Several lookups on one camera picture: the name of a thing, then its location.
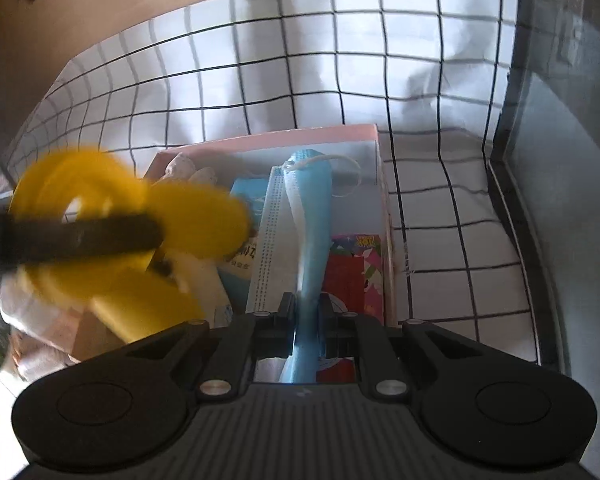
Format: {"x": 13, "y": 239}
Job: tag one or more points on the yellow rubber toy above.
{"x": 200, "y": 220}

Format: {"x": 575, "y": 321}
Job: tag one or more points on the blue face mask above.
{"x": 310, "y": 210}

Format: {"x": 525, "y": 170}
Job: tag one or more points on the pink cardboard box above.
{"x": 280, "y": 135}

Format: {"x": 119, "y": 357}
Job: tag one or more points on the pink lace scrunchie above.
{"x": 185, "y": 167}

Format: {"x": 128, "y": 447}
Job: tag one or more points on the red printed tissue packet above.
{"x": 350, "y": 280}

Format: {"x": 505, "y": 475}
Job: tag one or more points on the black white checkered tablecloth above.
{"x": 330, "y": 60}

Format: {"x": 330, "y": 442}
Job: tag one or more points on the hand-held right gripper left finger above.
{"x": 285, "y": 330}

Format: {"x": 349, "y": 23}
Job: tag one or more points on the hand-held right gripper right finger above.
{"x": 327, "y": 330}

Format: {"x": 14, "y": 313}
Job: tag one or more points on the grey computer case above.
{"x": 570, "y": 160}

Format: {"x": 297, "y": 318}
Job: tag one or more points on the light blue tissue pack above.
{"x": 245, "y": 195}

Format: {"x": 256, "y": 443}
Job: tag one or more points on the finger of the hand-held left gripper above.
{"x": 80, "y": 240}

